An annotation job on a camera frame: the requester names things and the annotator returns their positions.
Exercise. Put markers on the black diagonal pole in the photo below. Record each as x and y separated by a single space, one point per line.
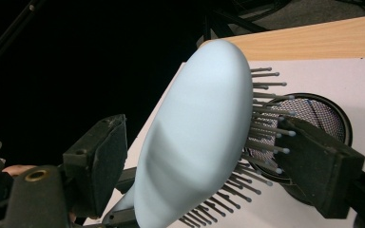
9 34

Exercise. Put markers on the black mesh pen cup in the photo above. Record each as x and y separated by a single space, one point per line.
316 110

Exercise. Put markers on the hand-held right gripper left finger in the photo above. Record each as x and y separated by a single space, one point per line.
98 158

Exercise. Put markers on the black metal stand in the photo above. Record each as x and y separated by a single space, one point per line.
221 22

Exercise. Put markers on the light blue hairbrush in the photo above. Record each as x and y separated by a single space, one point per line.
196 126

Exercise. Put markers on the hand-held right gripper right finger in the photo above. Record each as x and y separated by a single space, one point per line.
323 164

